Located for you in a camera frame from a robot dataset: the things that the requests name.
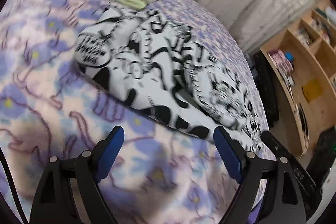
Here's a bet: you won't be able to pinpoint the yellow packet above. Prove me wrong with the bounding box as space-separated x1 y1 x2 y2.
301 78 324 103

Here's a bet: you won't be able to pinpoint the purple floral bedsheet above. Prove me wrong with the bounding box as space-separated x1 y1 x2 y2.
0 0 275 224

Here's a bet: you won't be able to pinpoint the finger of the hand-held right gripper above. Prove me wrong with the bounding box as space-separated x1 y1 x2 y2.
261 131 323 212

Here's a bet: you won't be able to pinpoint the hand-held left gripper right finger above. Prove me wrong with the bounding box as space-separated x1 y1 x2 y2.
213 127 307 224

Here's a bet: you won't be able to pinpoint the wooden shelf unit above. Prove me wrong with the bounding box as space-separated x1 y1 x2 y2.
259 0 336 160

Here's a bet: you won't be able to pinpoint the pink boxes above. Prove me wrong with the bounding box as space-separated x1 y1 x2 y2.
270 49 295 75

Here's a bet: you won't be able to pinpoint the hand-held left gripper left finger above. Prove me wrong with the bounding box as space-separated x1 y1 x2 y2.
29 126 125 224

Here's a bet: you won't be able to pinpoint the black and white printed garment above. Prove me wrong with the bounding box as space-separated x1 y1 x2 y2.
73 7 271 154

